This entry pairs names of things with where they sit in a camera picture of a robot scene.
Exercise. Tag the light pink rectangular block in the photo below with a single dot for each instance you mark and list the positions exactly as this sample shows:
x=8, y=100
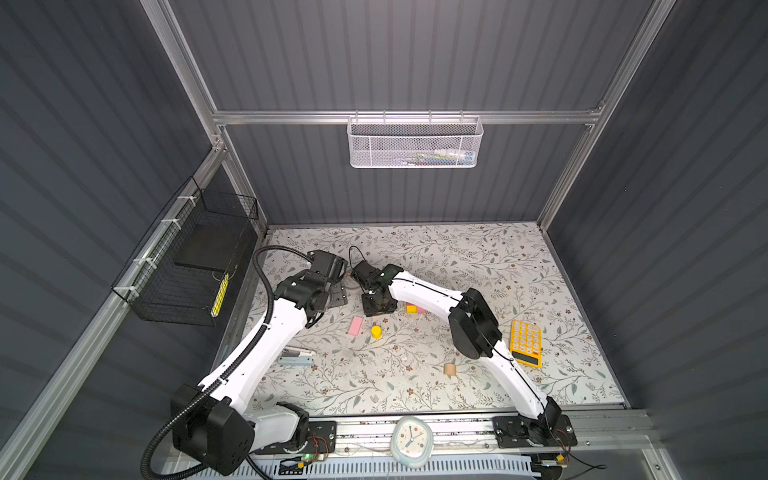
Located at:
x=356, y=326

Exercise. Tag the white wire mesh basket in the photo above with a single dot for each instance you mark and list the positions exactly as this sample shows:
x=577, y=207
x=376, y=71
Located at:
x=420, y=142

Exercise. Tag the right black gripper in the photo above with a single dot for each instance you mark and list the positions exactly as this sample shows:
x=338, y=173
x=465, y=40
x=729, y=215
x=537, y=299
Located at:
x=368, y=311

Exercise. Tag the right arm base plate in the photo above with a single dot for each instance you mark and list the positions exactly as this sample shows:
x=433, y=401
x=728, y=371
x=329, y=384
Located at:
x=515, y=431

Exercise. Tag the white round clock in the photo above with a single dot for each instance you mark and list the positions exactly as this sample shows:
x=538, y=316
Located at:
x=412, y=442

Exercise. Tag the yellow calculator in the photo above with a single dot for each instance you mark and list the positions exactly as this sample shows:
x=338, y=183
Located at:
x=526, y=343

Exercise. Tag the black wire basket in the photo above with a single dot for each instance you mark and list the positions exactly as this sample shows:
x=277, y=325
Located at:
x=156, y=289

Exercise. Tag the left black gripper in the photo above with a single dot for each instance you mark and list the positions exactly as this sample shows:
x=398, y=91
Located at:
x=339, y=280

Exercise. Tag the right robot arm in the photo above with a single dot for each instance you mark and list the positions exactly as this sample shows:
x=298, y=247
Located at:
x=473, y=326

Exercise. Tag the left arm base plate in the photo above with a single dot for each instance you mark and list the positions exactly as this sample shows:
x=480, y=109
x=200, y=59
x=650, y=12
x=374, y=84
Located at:
x=313, y=437

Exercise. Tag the black foam pad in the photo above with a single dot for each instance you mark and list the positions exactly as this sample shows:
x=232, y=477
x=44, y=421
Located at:
x=212, y=248

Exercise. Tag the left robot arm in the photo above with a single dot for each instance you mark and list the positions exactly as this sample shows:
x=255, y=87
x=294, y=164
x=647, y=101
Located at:
x=208, y=421

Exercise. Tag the light blue stapler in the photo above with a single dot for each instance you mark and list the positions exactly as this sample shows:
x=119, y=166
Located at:
x=295, y=356

